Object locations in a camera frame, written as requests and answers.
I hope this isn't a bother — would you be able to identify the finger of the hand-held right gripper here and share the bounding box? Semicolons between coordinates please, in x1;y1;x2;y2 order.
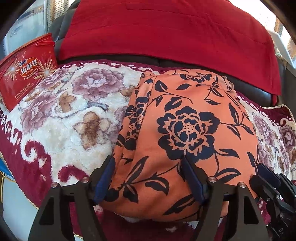
249;175;282;204
257;163;293;186

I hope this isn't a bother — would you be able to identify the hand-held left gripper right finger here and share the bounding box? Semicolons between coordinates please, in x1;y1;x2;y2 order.
181;156;269;241

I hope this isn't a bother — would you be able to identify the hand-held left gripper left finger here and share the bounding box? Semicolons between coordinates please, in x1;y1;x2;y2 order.
33;155;116;241

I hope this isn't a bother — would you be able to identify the orange floral garment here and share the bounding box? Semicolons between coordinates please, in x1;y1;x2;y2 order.
100;68;260;223

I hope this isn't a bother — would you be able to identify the floral plush blanket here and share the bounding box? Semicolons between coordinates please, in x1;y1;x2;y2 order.
0;59;296;241

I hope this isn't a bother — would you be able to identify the black leather sofa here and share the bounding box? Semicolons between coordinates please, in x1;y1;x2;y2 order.
50;0;296;108

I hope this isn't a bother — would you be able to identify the white round tub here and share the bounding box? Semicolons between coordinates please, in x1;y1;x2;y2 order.
0;158;44;241

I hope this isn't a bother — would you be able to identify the red snack box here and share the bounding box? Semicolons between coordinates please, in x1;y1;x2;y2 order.
0;32;58;112

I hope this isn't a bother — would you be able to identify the red fleece cloth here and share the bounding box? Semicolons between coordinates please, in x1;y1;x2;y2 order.
57;0;281;105

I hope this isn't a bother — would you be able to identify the white appliance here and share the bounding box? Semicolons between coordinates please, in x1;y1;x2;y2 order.
3;0;58;58

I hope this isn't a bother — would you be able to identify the light window curtain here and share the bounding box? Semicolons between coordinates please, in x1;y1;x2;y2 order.
47;0;77;22

